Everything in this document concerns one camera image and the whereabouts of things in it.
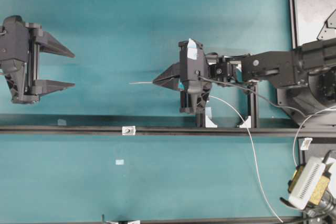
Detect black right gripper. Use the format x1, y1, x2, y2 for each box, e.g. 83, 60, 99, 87
153, 38, 212, 114

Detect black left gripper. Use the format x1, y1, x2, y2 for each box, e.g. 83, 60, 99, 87
1, 15, 75, 103

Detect thin white wire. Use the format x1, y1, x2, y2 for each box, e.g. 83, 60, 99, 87
129, 81, 284, 223

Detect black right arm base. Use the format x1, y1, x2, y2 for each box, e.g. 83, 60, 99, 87
277, 70, 335, 125

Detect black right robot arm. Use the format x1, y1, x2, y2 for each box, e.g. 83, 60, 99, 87
153, 38, 335, 115

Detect blue tape on table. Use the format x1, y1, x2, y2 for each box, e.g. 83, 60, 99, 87
115, 159, 124, 165

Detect white label tag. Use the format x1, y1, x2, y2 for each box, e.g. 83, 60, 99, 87
300, 137, 313, 151

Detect white ventilated power adapter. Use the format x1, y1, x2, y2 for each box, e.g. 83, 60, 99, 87
288, 156, 335, 210

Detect blue tape near rail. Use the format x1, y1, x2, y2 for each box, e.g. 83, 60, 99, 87
57, 119, 67, 126

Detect white bracket with hole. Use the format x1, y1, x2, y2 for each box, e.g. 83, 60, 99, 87
122, 126, 136, 136

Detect long black aluminium rail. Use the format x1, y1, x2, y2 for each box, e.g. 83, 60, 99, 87
0, 125, 336, 138

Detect black aluminium square frame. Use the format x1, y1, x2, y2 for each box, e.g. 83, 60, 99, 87
205, 52, 260, 128

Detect white cable at right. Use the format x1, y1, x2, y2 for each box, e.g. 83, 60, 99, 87
292, 104, 336, 168

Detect black rail at bottom edge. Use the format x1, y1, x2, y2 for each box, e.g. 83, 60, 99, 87
98, 216, 335, 223

